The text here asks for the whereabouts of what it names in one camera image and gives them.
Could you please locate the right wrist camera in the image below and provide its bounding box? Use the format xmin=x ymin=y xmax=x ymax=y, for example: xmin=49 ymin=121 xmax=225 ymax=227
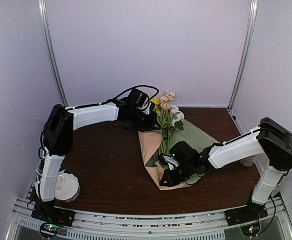
xmin=158 ymin=154 xmax=180 ymax=171

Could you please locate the peach fake flower stem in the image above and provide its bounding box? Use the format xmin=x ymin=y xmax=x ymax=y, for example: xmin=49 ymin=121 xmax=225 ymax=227
xmin=157 ymin=90 xmax=176 ymax=154

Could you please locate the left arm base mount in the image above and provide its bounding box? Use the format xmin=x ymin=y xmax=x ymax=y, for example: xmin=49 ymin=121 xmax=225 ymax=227
xmin=28 ymin=195 xmax=76 ymax=239

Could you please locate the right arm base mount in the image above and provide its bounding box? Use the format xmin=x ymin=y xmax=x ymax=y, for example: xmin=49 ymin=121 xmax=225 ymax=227
xmin=224 ymin=196 xmax=269 ymax=238

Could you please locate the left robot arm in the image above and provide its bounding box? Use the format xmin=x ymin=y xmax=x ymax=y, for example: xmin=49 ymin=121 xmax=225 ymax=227
xmin=37 ymin=86 xmax=159 ymax=222

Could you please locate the white scalloped dish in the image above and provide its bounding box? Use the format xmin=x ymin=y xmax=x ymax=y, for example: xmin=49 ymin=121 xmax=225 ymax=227
xmin=55 ymin=173 xmax=81 ymax=203

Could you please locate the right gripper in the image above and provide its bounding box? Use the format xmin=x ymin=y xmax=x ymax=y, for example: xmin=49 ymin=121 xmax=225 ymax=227
xmin=160 ymin=161 xmax=196 ymax=188

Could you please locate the aluminium corner frame post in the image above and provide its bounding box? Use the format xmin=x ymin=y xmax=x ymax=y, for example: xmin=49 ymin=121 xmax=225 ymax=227
xmin=227 ymin=0 xmax=259 ymax=112

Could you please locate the front aluminium rail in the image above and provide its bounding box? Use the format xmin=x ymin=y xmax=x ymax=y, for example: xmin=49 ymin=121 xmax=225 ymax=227
xmin=5 ymin=197 xmax=292 ymax=240

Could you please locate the left aluminium frame post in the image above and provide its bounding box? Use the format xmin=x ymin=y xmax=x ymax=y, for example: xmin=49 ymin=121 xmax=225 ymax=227
xmin=38 ymin=0 xmax=69 ymax=106

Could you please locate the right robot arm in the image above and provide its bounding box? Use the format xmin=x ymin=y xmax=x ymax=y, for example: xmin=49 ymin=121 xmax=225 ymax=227
xmin=158 ymin=117 xmax=292 ymax=221

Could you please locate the white patterned mug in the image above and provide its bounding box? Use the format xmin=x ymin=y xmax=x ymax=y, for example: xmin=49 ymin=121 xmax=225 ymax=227
xmin=239 ymin=155 xmax=257 ymax=168

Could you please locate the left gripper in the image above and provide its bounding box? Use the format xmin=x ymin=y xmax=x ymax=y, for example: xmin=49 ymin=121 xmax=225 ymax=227
xmin=130 ymin=108 xmax=162 ymax=133

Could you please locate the yellow fake flower stem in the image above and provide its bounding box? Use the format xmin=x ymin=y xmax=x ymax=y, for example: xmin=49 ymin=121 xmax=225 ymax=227
xmin=150 ymin=97 xmax=162 ymax=112

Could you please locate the green wrapping paper sheet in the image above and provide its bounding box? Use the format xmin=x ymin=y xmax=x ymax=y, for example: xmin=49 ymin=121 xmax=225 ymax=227
xmin=145 ymin=119 xmax=223 ymax=187

